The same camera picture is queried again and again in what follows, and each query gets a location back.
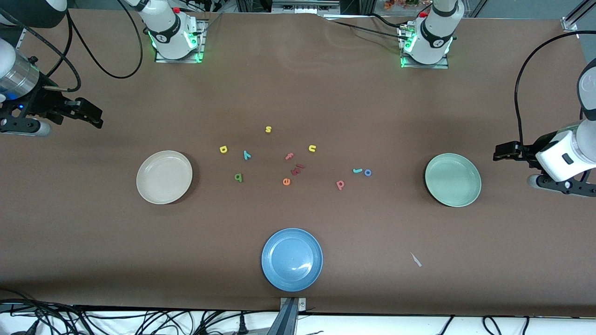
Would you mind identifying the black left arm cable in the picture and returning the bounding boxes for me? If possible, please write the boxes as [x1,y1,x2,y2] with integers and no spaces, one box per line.
[514,30,596,147]

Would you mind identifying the beige brown plate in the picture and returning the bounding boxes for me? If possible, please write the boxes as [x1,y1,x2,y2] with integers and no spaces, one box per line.
[136,150,193,205]

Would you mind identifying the black base cable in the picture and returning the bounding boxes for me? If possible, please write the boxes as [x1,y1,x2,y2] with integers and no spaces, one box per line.
[321,14,410,40]

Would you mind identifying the aluminium frame profile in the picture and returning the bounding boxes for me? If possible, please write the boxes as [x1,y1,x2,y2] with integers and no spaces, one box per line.
[561,0,596,32]

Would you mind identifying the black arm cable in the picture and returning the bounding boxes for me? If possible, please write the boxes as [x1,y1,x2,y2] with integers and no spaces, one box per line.
[514,30,596,147]
[0,0,143,92]

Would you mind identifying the pale green plate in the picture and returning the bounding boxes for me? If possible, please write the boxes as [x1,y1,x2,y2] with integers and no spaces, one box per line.
[425,153,482,208]

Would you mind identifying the blue plate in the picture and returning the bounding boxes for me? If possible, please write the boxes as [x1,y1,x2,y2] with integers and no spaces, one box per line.
[261,228,323,292]

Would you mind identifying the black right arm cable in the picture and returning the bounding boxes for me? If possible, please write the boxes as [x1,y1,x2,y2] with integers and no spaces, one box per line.
[0,0,143,92]

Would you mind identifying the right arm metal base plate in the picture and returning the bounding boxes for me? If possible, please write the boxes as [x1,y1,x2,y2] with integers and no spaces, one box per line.
[155,19,206,64]

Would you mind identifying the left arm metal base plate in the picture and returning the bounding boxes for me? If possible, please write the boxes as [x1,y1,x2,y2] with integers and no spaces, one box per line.
[400,21,450,70]

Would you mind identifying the grey power strip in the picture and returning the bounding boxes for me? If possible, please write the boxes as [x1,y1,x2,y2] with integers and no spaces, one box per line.
[271,0,341,14]

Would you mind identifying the orange artificial flowers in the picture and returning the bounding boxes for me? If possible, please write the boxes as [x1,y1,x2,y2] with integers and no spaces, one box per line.
[384,0,433,11]

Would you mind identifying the grey metal camera pole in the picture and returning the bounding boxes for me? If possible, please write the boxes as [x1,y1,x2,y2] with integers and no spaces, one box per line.
[268,297,308,335]

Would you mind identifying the brown paper table cover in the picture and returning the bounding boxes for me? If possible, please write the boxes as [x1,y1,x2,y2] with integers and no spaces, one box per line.
[0,8,596,318]

